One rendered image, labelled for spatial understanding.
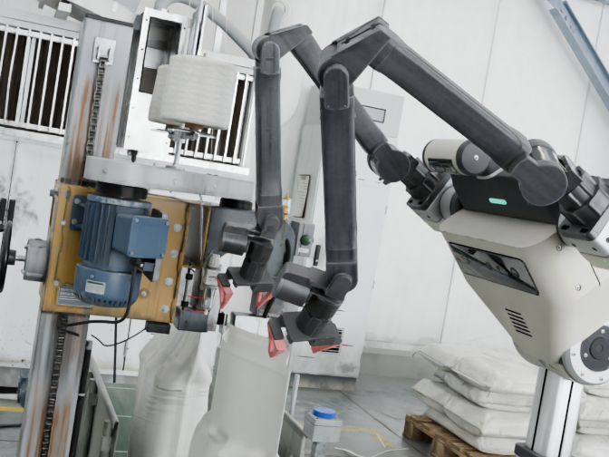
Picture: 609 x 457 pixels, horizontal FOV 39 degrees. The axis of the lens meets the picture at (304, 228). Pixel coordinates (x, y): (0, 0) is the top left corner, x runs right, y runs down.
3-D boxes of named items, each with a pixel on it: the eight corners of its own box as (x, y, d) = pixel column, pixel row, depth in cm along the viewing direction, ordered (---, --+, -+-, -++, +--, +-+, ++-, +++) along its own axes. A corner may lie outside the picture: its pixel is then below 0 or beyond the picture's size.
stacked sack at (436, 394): (536, 422, 509) (541, 399, 508) (443, 418, 482) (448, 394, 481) (494, 401, 547) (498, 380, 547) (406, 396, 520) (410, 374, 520)
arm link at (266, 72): (284, 41, 181) (275, 38, 191) (256, 42, 180) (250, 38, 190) (285, 235, 193) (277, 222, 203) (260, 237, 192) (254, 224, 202)
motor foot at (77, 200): (121, 239, 203) (127, 204, 203) (71, 233, 199) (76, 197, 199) (116, 235, 212) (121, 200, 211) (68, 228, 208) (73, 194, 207)
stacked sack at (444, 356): (542, 385, 504) (546, 361, 503) (443, 375, 484) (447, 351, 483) (505, 367, 544) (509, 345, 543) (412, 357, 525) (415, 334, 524)
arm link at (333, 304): (345, 306, 154) (348, 283, 158) (310, 293, 153) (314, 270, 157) (331, 327, 159) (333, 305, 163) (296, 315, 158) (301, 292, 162)
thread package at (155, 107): (205, 131, 223) (215, 68, 222) (150, 122, 218) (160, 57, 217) (193, 131, 237) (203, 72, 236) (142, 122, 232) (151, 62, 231)
